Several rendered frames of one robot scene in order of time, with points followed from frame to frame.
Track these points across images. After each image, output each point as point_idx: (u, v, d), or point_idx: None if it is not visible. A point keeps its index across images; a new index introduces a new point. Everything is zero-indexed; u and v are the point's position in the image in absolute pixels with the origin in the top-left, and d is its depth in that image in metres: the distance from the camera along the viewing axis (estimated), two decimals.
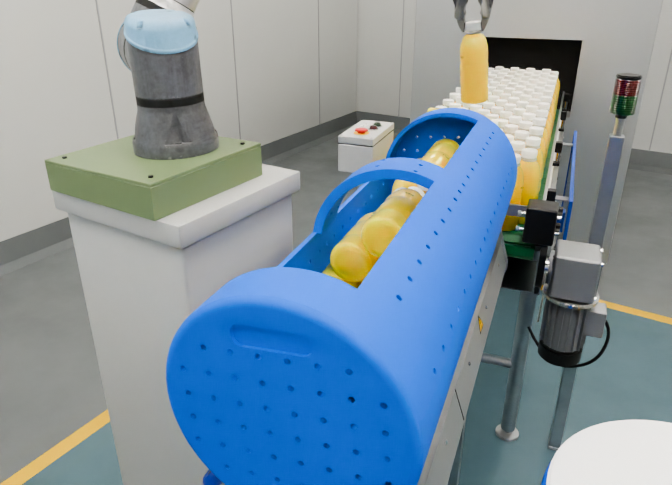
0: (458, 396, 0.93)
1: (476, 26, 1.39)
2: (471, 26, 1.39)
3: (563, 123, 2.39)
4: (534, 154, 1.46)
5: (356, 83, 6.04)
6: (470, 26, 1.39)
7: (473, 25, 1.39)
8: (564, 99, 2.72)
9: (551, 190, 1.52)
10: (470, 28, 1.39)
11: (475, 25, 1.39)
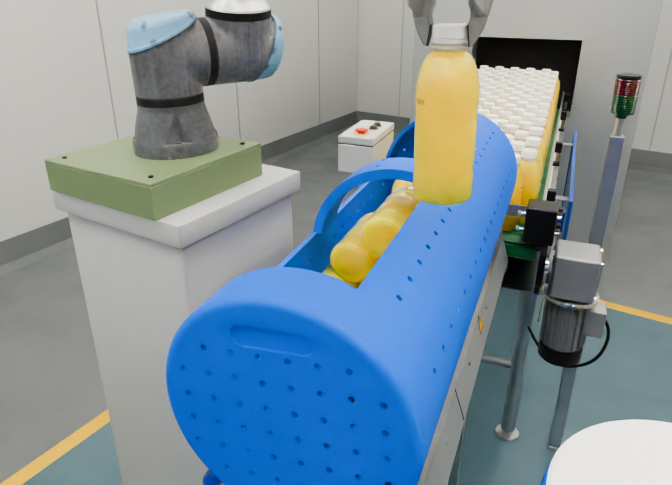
0: (458, 396, 0.93)
1: (456, 33, 0.59)
2: (446, 34, 0.60)
3: (563, 123, 2.39)
4: (534, 154, 1.46)
5: (356, 83, 6.04)
6: (444, 34, 0.60)
7: (450, 31, 0.59)
8: (564, 99, 2.72)
9: (551, 190, 1.52)
10: (443, 37, 0.60)
11: (454, 32, 0.59)
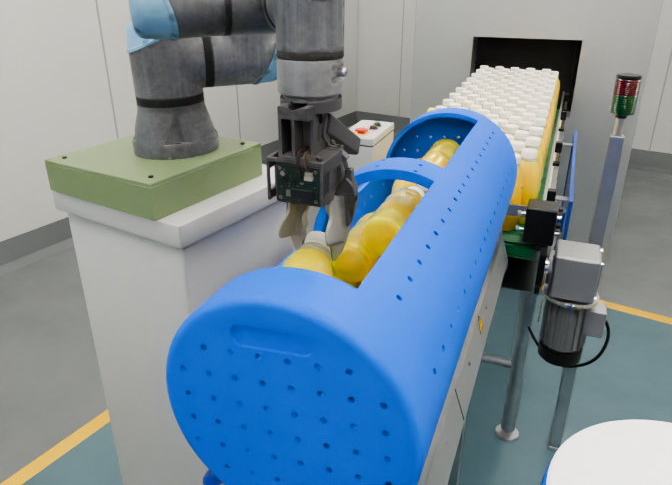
0: (458, 396, 0.93)
1: (324, 237, 0.75)
2: (316, 235, 0.75)
3: (563, 123, 2.39)
4: (534, 154, 1.46)
5: (356, 83, 6.04)
6: (314, 235, 0.75)
7: (320, 234, 0.75)
8: (564, 99, 2.72)
9: (551, 190, 1.52)
10: (313, 237, 0.75)
11: (322, 236, 0.75)
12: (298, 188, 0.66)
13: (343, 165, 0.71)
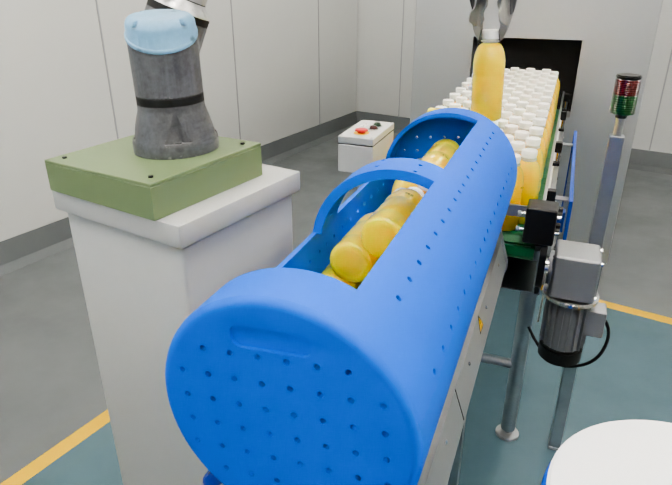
0: (458, 396, 0.93)
1: None
2: None
3: (563, 123, 2.39)
4: (534, 154, 1.46)
5: (356, 83, 6.04)
6: None
7: None
8: (564, 99, 2.72)
9: (551, 190, 1.52)
10: None
11: None
12: None
13: None
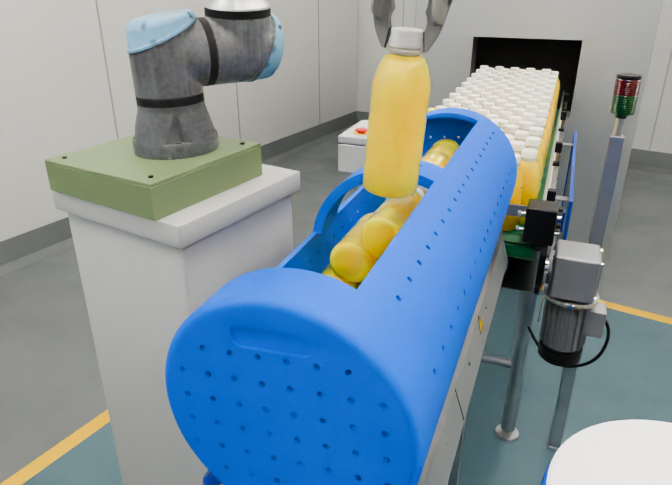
0: (458, 396, 0.93)
1: None
2: None
3: (563, 123, 2.39)
4: (534, 154, 1.46)
5: (356, 83, 6.04)
6: None
7: None
8: (564, 99, 2.72)
9: (551, 190, 1.52)
10: None
11: None
12: None
13: None
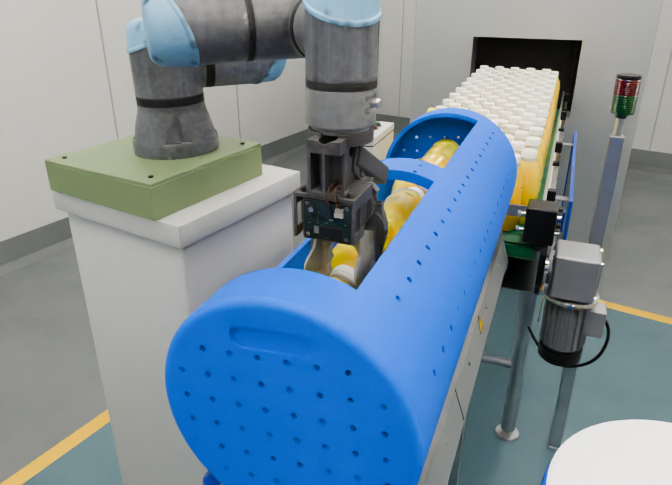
0: (458, 396, 0.93)
1: None
2: None
3: (563, 123, 2.39)
4: (534, 154, 1.46)
5: None
6: None
7: None
8: (564, 99, 2.72)
9: (551, 190, 1.52)
10: None
11: None
12: (327, 225, 0.62)
13: (373, 198, 0.67)
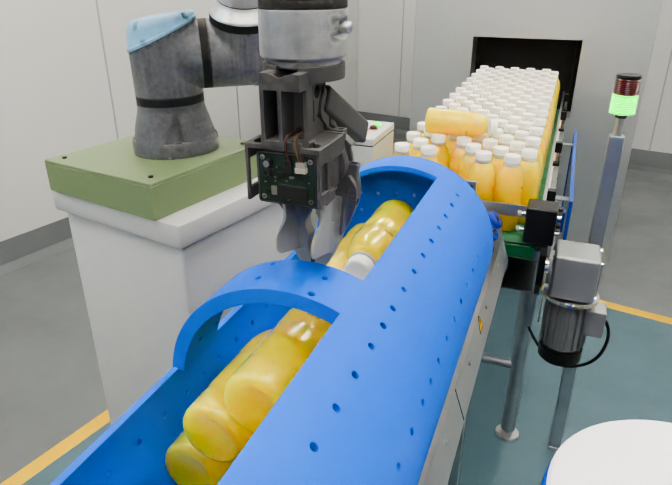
0: (458, 396, 0.93)
1: None
2: None
3: (563, 123, 2.39)
4: (534, 154, 1.46)
5: (356, 83, 6.04)
6: None
7: None
8: (564, 99, 2.72)
9: (551, 190, 1.52)
10: None
11: None
12: (287, 184, 0.50)
13: (347, 154, 0.55)
